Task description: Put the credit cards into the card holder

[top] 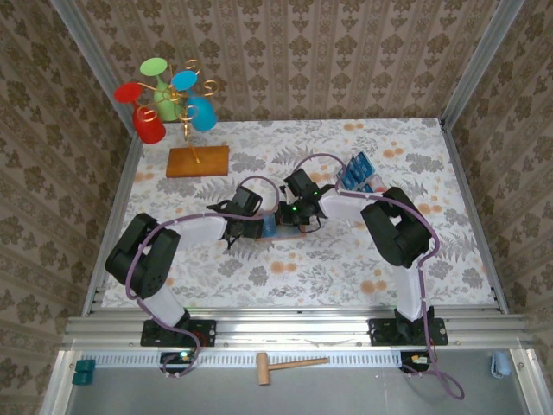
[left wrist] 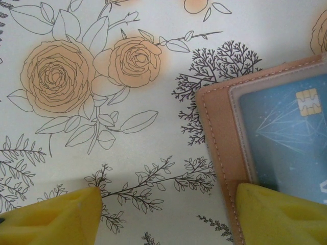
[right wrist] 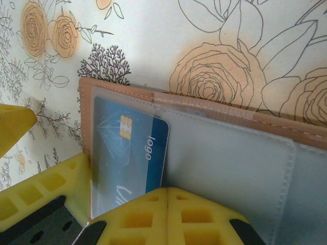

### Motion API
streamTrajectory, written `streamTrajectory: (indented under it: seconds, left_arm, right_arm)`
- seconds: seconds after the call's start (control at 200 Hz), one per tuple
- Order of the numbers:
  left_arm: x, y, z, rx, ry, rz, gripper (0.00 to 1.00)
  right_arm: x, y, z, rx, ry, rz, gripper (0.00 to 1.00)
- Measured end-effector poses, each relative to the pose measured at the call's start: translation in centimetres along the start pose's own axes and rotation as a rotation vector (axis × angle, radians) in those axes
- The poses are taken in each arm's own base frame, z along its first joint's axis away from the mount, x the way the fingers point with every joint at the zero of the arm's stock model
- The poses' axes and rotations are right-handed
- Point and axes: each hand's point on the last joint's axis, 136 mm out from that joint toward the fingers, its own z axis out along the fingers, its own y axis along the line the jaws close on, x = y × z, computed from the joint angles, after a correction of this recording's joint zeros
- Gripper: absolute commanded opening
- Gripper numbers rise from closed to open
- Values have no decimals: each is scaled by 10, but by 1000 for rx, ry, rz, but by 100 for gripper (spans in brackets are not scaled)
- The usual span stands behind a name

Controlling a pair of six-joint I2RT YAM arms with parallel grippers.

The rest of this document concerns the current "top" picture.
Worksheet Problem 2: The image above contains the pink leather card holder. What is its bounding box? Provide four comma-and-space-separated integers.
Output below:
254, 209, 308, 242

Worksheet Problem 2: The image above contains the floral patterned tablecloth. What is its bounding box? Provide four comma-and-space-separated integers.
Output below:
103, 117, 496, 310

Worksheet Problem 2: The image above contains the blue plastic goblet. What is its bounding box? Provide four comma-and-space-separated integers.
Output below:
170, 71, 219, 133

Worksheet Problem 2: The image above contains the red plastic goblet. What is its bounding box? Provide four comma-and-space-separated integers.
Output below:
114, 82, 168, 145

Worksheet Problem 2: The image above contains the wooden mallet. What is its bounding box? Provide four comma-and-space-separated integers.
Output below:
256, 352, 330, 387

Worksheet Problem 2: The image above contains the small circuit board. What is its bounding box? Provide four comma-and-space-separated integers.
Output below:
400, 350, 433, 374
160, 350, 196, 368

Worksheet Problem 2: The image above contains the green plastic goblet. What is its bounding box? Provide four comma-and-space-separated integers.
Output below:
138, 57, 185, 122

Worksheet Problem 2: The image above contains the light blue roll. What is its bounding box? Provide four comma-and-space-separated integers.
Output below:
491, 350, 511, 380

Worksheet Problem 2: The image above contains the gold wire rack wooden base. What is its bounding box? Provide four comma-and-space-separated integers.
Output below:
137, 58, 231, 179

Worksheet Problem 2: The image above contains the aluminium frame beam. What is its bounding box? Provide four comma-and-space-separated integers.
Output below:
62, 307, 533, 350

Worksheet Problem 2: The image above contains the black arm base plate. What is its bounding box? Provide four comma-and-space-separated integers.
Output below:
141, 318, 217, 348
369, 317, 449, 347

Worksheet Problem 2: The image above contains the aluminium table side rail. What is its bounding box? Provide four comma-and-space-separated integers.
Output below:
81, 136, 146, 316
438, 118, 511, 315

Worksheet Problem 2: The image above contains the slotted grey cable duct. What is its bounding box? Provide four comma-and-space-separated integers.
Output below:
79, 352, 405, 369

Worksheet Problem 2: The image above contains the aluminium frame post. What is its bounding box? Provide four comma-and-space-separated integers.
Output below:
439, 0, 526, 129
48, 0, 143, 146

